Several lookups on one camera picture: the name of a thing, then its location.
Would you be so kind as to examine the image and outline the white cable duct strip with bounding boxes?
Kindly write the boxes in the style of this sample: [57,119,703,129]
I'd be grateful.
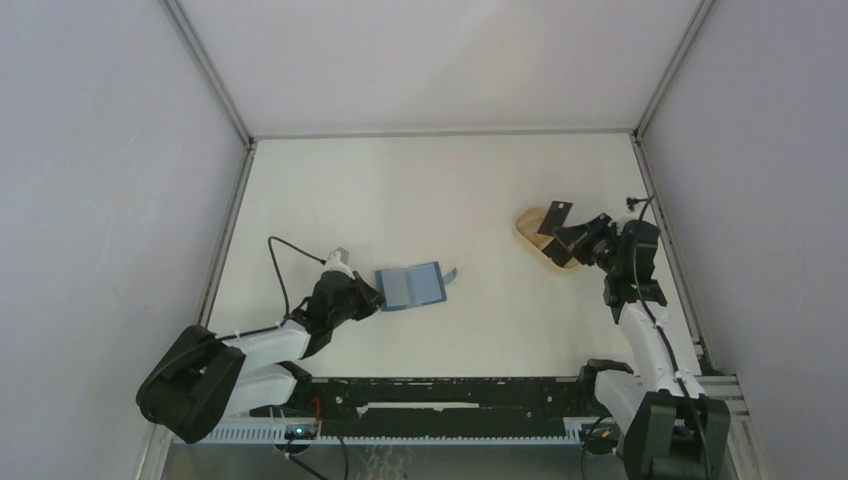
[197,417,594,446]

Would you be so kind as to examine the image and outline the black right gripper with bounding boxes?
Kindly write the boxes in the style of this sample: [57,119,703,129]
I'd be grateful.
[552,213,623,276]

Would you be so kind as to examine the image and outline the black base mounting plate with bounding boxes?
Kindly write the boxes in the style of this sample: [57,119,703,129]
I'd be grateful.
[249,377,607,434]

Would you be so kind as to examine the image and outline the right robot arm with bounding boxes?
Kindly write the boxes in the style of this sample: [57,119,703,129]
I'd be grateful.
[553,214,731,479]

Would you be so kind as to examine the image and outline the black card in tray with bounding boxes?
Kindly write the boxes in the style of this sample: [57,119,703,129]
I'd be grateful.
[541,236,580,269]

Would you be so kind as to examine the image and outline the grey VIP credit card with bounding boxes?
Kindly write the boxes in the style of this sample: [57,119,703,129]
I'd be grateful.
[537,201,573,237]

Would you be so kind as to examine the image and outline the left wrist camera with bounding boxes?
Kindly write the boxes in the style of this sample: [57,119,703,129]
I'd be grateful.
[324,247,354,278]

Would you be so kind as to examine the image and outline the aluminium frame rails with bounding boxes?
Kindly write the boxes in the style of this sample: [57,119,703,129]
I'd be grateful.
[135,376,753,480]

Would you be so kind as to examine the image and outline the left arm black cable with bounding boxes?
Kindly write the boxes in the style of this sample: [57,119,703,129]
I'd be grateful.
[266,235,329,319]

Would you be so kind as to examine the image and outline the blue leather card holder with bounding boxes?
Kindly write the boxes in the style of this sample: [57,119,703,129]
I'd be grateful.
[375,261,458,312]

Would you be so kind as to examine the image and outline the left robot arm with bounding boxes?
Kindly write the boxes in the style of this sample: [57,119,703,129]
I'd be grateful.
[136,271,385,444]

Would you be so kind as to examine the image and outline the beige oval tray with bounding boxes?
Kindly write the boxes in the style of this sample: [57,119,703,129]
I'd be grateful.
[514,207,580,271]

